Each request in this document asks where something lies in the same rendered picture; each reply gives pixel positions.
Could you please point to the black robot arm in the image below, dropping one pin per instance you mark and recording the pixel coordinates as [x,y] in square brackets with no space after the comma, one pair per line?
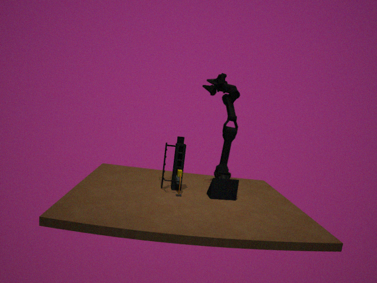
[229,133]

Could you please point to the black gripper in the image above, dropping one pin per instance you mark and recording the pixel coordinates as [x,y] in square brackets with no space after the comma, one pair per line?
[217,85]

